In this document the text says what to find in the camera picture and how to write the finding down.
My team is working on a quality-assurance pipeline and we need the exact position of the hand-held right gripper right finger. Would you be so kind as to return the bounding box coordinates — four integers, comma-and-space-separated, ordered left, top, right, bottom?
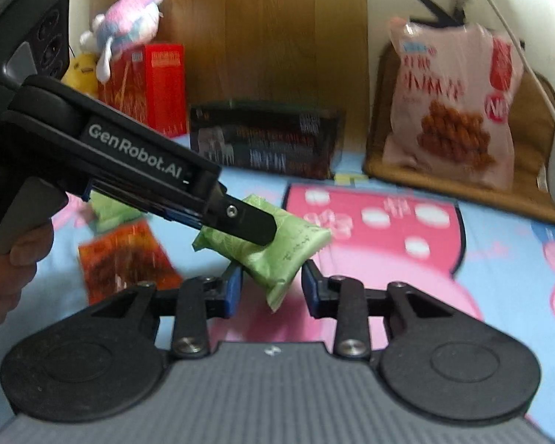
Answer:
302, 259, 484, 358

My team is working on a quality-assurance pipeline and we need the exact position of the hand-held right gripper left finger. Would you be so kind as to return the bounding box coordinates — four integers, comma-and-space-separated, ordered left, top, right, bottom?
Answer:
90, 259, 243, 358

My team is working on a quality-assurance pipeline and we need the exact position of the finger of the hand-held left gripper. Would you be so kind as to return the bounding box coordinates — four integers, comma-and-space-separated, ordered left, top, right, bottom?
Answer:
88, 178, 278, 247

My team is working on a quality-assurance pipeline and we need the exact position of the light green snack packet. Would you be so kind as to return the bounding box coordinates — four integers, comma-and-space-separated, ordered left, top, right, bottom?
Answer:
192, 194, 333, 313
88, 192, 146, 234

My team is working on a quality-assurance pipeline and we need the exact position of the black tin box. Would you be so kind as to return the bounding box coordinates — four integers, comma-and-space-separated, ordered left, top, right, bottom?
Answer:
187, 99, 345, 181

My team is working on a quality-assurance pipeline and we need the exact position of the red snack packet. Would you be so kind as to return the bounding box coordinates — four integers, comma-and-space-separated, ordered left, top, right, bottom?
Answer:
78, 219, 186, 306

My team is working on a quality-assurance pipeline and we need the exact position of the person's left hand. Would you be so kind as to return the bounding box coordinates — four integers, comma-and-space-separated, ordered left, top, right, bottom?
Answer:
0, 219, 56, 334

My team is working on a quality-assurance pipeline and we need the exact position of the red gift box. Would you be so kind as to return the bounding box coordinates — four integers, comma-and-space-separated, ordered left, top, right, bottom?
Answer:
97, 44, 188, 138

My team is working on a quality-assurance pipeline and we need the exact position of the yellow duck plush toy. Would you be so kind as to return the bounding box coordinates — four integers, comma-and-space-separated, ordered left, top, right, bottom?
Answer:
61, 53, 100, 98

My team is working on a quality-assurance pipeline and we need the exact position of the cartoon pig printed blanket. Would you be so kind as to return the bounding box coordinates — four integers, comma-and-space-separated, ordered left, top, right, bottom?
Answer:
0, 134, 555, 444

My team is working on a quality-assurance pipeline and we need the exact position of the pastel rainbow plush toy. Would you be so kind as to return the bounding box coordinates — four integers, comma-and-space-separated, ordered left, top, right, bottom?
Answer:
92, 0, 165, 56

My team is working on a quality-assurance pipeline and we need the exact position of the wooden headboard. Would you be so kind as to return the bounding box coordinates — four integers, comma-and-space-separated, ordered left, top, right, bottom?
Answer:
85, 0, 371, 158

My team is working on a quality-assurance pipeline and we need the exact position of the large pink snack bag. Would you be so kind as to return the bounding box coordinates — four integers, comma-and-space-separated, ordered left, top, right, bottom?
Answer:
381, 16, 525, 191

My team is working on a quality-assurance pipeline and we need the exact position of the brown seat mat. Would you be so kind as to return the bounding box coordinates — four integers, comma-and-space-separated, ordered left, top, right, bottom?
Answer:
363, 39, 555, 227

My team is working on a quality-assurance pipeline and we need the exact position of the black tape strip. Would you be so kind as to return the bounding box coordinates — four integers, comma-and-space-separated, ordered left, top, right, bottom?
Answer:
416, 0, 468, 26

